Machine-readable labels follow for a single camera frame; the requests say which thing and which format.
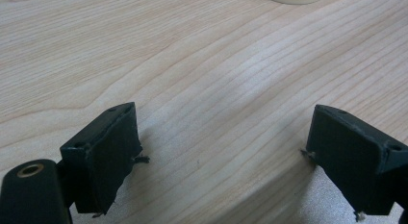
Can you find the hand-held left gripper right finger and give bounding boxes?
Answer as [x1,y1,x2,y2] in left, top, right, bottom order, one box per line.
[299,104,408,222]

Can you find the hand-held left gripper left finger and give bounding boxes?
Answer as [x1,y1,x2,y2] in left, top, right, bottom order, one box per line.
[59,101,151,218]

